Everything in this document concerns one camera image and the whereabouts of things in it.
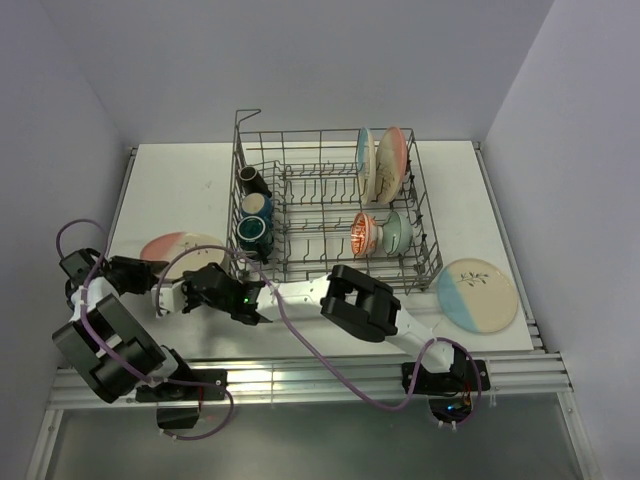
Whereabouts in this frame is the dark green mug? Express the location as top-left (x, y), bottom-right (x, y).
top-left (236, 215), bottom-right (274, 264)

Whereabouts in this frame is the dark blue mug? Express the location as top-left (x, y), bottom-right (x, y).
top-left (240, 192), bottom-right (273, 221)

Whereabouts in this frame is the orange patterned bowl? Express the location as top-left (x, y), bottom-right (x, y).
top-left (350, 212), bottom-right (379, 257)

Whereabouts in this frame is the light green bowl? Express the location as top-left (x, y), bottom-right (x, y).
top-left (382, 211), bottom-right (414, 256)

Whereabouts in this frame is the blue and cream plate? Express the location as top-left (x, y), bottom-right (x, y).
top-left (356, 127), bottom-right (376, 204)

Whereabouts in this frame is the pink and cream plate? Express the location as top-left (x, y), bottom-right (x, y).
top-left (375, 126), bottom-right (408, 204)

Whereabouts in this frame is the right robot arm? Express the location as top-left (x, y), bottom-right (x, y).
top-left (181, 263), bottom-right (490, 399)

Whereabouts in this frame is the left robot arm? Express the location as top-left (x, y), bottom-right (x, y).
top-left (52, 248), bottom-right (202, 404)

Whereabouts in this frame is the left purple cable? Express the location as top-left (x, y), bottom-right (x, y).
top-left (55, 218), bottom-right (235, 441)

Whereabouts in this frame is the purple cable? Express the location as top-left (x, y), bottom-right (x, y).
top-left (154, 243), bottom-right (484, 426)
top-left (55, 218), bottom-right (235, 441)

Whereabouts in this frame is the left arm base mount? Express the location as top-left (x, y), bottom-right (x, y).
top-left (135, 369), bottom-right (227, 431)

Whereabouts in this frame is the grey wire dish rack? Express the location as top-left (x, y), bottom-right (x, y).
top-left (226, 108), bottom-right (443, 294)

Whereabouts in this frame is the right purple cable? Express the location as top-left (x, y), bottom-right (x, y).
top-left (154, 243), bottom-right (484, 426)

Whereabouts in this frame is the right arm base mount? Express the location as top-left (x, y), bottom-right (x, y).
top-left (401, 355), bottom-right (491, 428)

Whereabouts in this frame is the aluminium rail frame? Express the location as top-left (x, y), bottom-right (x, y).
top-left (25, 142), bottom-right (591, 480)

